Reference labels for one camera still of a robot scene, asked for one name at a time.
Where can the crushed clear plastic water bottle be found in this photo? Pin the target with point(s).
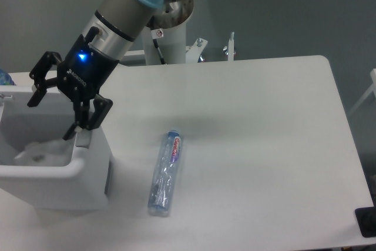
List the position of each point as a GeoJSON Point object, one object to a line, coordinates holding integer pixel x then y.
{"type": "Point", "coordinates": [165, 174]}

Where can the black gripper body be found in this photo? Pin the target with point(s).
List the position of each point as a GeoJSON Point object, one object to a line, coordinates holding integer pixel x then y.
{"type": "Point", "coordinates": [84, 70]}

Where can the white plastic trash can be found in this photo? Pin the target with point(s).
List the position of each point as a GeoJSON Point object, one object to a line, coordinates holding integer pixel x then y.
{"type": "Point", "coordinates": [83, 184]}

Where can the black device at table edge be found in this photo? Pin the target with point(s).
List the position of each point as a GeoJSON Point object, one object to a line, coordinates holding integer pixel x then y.
{"type": "Point", "coordinates": [366, 221]}

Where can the white pedestal base frame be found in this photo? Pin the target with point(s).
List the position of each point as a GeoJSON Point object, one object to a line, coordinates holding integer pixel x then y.
{"type": "Point", "coordinates": [193, 54]}

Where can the clear plastic bag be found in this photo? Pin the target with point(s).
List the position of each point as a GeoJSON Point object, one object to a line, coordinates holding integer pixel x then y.
{"type": "Point", "coordinates": [56, 152]}

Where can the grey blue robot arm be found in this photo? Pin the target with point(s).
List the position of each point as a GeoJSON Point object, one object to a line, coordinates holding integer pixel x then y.
{"type": "Point", "coordinates": [116, 24]}

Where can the blue patterned object at left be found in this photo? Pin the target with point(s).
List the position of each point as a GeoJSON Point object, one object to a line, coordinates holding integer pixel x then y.
{"type": "Point", "coordinates": [6, 79]}

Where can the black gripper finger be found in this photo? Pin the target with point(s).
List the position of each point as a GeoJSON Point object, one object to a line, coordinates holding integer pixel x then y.
{"type": "Point", "coordinates": [38, 75]}
{"type": "Point", "coordinates": [84, 118]}

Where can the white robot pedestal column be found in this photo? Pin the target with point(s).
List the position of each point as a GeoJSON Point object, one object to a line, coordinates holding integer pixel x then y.
{"type": "Point", "coordinates": [165, 33]}

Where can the white frame at right edge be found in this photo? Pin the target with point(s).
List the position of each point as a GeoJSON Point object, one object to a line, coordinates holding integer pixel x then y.
{"type": "Point", "coordinates": [370, 92]}

